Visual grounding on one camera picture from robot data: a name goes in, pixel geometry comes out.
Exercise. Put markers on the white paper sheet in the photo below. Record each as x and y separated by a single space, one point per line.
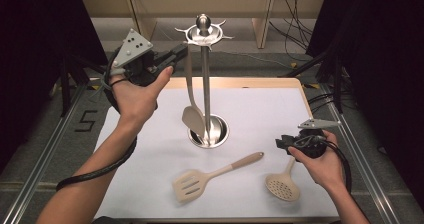
253 117

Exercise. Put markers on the metal utensil stand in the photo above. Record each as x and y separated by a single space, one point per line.
206 84

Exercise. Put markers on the black metal stand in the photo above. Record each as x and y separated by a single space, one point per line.
337 84
66 84

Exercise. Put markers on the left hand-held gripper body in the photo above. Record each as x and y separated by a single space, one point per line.
133 49

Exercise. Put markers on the person's right hand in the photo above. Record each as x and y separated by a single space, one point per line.
323 170

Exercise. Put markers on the beige slotted spatula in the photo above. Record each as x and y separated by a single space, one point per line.
190 184

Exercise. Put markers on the person's left hand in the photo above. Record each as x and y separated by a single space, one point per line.
136 97

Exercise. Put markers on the aluminium floor rail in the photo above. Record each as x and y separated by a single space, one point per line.
46 157
380 197

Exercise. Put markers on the dark curtain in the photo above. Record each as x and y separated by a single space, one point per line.
33 50
383 67

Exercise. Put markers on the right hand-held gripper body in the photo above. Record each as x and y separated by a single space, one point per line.
311 144

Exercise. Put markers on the light wooden shelf unit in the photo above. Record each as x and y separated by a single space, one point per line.
146 20

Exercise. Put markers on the beige perforated skimmer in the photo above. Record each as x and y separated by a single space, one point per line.
281 185

